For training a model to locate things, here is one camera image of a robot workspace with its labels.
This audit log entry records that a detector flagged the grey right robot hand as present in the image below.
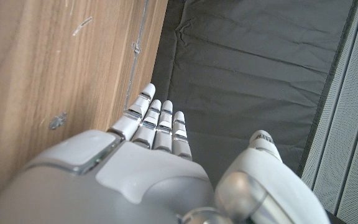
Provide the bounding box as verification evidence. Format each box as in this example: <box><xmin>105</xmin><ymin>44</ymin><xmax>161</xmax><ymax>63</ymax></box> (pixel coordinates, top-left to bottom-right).
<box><xmin>0</xmin><ymin>82</ymin><xmax>331</xmax><ymax>224</ymax></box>

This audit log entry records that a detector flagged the grey tape outline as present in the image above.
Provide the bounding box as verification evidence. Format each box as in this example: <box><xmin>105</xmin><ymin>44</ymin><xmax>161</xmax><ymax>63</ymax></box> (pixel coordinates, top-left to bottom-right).
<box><xmin>123</xmin><ymin>0</ymin><xmax>150</xmax><ymax>110</ymax></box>

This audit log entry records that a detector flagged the dark grey fabric mat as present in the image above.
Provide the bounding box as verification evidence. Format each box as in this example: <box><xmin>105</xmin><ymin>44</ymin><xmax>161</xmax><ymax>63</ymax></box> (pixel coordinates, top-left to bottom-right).
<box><xmin>150</xmin><ymin>0</ymin><xmax>358</xmax><ymax>187</ymax></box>

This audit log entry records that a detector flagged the grey tape scrap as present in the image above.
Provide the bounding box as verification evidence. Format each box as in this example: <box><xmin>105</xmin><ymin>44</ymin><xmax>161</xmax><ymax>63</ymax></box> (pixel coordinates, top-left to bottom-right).
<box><xmin>48</xmin><ymin>111</ymin><xmax>68</xmax><ymax>131</ymax></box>

